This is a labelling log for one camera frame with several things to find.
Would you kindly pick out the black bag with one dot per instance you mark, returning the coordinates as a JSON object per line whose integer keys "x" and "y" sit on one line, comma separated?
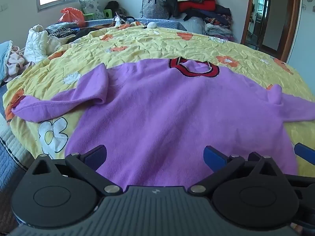
{"x": 113, "y": 7}

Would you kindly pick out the zebra-pattern cloth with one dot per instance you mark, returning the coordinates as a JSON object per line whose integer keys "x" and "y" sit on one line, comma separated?
{"x": 62, "y": 30}

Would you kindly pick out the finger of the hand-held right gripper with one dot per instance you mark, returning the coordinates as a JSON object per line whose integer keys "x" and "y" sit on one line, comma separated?
{"x": 303, "y": 150}

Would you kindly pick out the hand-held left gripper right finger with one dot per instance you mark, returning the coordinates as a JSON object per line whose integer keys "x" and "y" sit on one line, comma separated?
{"x": 214, "y": 157}

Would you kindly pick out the white quilted jacket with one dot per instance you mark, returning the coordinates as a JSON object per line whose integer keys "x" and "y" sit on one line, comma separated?
{"x": 35, "y": 41}

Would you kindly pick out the yellow carrot-print quilt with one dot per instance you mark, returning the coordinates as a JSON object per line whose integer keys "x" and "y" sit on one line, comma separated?
{"x": 152, "y": 45}

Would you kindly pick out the floral pillow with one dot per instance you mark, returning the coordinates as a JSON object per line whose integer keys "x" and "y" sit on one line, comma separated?
{"x": 91, "y": 6}

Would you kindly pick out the dark brown cloth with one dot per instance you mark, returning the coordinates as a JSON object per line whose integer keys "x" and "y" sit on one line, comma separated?
{"x": 91, "y": 30}

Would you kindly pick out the houndstooth bag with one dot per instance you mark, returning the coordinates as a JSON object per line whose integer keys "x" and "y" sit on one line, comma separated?
{"x": 153, "y": 7}

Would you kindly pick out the orange plastic bag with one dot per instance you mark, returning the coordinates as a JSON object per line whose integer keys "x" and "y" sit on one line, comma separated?
{"x": 72, "y": 17}

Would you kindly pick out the purple knit sweater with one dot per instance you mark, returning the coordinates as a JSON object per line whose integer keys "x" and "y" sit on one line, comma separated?
{"x": 160, "y": 108}

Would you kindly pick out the white plush toy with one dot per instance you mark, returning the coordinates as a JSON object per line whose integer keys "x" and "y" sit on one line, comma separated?
{"x": 152, "y": 25}

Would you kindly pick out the pile of clothes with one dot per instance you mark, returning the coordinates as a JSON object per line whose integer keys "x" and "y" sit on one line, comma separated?
{"x": 196, "y": 5}

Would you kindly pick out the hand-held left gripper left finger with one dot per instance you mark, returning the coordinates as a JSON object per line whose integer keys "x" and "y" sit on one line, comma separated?
{"x": 98, "y": 155}

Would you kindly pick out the green plastic stool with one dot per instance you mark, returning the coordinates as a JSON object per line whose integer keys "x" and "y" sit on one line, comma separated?
{"x": 107, "y": 13}

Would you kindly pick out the pink cloth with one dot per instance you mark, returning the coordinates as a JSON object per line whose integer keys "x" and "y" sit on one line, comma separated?
{"x": 16, "y": 61}

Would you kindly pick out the light blue pillow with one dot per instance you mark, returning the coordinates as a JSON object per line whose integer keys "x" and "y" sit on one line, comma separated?
{"x": 4, "y": 59}

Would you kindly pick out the wooden door frame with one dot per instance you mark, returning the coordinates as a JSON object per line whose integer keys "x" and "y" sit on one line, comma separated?
{"x": 291, "y": 17}

